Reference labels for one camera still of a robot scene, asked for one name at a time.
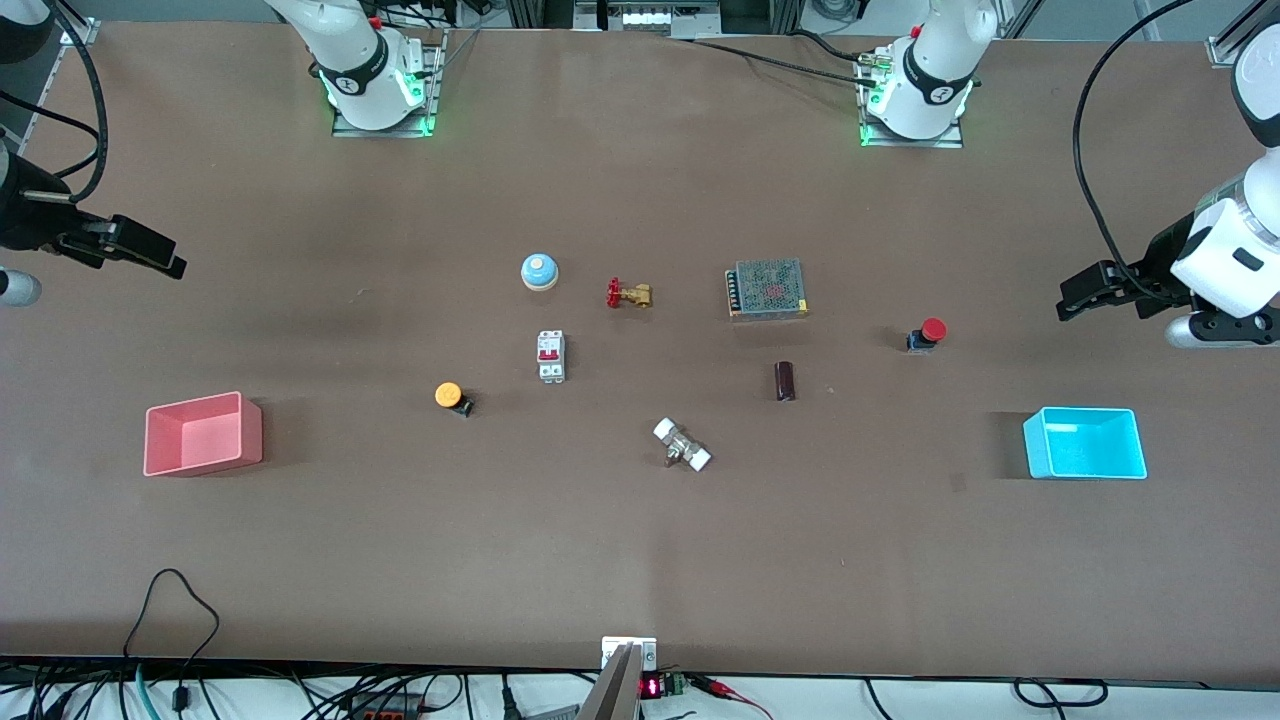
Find black cable to arm base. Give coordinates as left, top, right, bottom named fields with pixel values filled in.
left=690, top=30, right=886, bottom=89

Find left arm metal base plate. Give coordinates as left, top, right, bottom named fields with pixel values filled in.
left=858, top=50, right=965, bottom=149

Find pink plastic box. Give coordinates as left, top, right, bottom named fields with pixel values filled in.
left=143, top=391, right=264, bottom=478

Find thin black looped cable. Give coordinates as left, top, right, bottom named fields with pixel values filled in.
left=124, top=569, right=221, bottom=706

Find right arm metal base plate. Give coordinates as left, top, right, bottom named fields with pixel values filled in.
left=332, top=28, right=447, bottom=138

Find metal fitting white ends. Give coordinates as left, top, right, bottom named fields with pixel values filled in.
left=652, top=417, right=713, bottom=473

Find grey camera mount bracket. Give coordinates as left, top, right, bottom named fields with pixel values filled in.
left=575, top=637, right=659, bottom=720

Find cyan plastic box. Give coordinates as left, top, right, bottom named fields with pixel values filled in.
left=1022, top=406, right=1149, bottom=481

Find red clip lead wire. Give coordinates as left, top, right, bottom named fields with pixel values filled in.
left=690, top=675, right=773, bottom=720

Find black coiled cable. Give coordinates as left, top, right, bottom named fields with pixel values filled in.
left=1013, top=678, right=1108, bottom=709

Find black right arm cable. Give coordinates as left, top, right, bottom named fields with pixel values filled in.
left=20, top=0, right=109, bottom=204

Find metal mesh power supply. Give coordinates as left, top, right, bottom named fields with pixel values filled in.
left=725, top=258, right=809, bottom=321

